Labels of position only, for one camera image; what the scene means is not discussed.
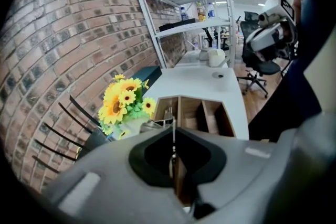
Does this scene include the black router with antennas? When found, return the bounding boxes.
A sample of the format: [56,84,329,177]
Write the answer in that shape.
[31,95,116,174]

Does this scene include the clear water bottle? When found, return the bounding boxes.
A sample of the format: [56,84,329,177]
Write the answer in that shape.
[207,2,216,19]

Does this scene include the wooden desk organizer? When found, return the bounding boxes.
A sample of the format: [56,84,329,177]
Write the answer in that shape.
[151,95,236,205]

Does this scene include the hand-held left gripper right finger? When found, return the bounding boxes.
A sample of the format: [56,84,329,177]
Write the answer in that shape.
[176,127,279,220]

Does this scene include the white desk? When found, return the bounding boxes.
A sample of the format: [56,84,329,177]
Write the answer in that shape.
[143,67,250,141]
[174,49,232,69]

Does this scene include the silver metal binder clip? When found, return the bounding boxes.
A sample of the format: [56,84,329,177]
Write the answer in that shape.
[139,106,180,179]

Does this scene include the yellow sunflower bouquet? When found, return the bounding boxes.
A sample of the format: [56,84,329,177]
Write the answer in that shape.
[97,73,158,141]

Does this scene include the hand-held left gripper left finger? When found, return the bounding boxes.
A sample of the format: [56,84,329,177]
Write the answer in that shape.
[43,127,195,224]

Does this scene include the person's clothed torso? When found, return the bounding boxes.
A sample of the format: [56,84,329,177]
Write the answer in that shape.
[248,0,336,143]

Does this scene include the orange drink bottle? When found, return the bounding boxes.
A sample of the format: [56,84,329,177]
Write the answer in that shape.
[196,2,207,22]

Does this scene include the person's right forearm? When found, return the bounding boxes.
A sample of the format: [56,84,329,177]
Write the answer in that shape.
[291,0,302,26]

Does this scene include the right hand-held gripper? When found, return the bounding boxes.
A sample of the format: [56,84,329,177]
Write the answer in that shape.
[246,0,299,62]

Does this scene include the flat black case on shelf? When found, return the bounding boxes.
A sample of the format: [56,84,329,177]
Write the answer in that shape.
[159,18,200,33]

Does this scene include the cream desktop device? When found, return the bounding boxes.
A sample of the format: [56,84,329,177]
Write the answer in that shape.
[199,48,226,67]

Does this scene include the black office chair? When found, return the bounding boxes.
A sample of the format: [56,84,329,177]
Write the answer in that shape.
[237,10,282,99]

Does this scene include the black rectangular box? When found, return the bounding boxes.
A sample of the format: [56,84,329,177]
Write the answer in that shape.
[131,65,163,90]

